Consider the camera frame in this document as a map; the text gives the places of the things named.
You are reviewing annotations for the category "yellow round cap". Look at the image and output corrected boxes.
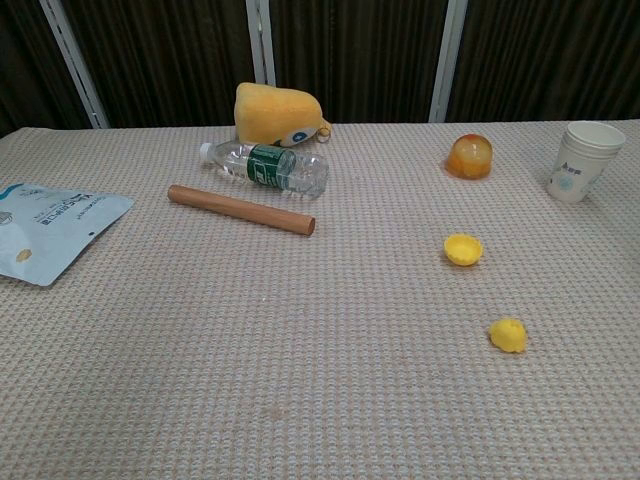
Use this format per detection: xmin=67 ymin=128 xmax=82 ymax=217
xmin=443 ymin=233 xmax=485 ymax=267

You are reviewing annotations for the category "yellow plush toy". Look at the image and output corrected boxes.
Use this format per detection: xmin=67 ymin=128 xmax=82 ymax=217
xmin=234 ymin=82 xmax=334 ymax=149

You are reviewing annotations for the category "dark pleated curtain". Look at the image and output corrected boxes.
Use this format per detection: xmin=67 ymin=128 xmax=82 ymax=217
xmin=0 ymin=0 xmax=640 ymax=139

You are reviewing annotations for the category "clear green-label water bottle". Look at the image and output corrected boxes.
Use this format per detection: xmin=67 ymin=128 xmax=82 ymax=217
xmin=199 ymin=141 xmax=330 ymax=200

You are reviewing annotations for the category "apple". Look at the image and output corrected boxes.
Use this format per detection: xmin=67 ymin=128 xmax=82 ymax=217
xmin=444 ymin=133 xmax=494 ymax=180

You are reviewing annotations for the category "beige woven tablecloth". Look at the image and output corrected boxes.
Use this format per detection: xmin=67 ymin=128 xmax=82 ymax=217
xmin=0 ymin=119 xmax=640 ymax=480

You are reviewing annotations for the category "white frame post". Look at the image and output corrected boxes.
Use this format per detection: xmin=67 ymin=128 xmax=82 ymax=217
xmin=428 ymin=0 xmax=469 ymax=124
xmin=244 ymin=0 xmax=277 ymax=87
xmin=38 ymin=0 xmax=110 ymax=129

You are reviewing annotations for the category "brown wooden rod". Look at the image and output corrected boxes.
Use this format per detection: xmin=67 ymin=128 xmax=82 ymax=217
xmin=167 ymin=184 xmax=317 ymax=236

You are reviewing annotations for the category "blue white mask package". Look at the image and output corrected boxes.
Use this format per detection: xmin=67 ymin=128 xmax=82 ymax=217
xmin=0 ymin=182 xmax=135 ymax=288

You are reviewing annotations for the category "small yellow toy piece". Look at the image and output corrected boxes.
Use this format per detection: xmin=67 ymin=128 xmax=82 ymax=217
xmin=488 ymin=318 xmax=529 ymax=354

